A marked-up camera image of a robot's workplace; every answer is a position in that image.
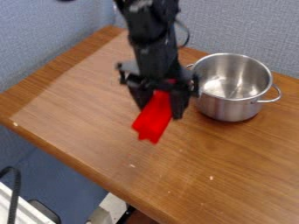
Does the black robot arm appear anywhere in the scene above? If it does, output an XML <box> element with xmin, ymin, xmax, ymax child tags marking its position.
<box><xmin>113</xmin><ymin>0</ymin><xmax>194</xmax><ymax>120</ymax></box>

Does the black cable loop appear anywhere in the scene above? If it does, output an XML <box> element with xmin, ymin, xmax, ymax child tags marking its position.
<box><xmin>0</xmin><ymin>165</ymin><xmax>23</xmax><ymax>224</ymax></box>

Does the white equipment under table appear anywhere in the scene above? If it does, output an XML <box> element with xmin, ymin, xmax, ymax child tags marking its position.
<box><xmin>0</xmin><ymin>182</ymin><xmax>61</xmax><ymax>224</ymax></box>

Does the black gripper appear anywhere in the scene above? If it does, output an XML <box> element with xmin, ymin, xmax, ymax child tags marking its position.
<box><xmin>116</xmin><ymin>43</ymin><xmax>194</xmax><ymax>120</ymax></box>

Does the stainless steel pot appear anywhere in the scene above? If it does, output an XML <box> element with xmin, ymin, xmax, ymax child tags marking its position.
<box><xmin>188</xmin><ymin>52</ymin><xmax>283</xmax><ymax>122</ymax></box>

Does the red rectangular block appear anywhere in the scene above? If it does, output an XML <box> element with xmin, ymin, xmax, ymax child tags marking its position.
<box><xmin>132</xmin><ymin>91</ymin><xmax>172</xmax><ymax>144</ymax></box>

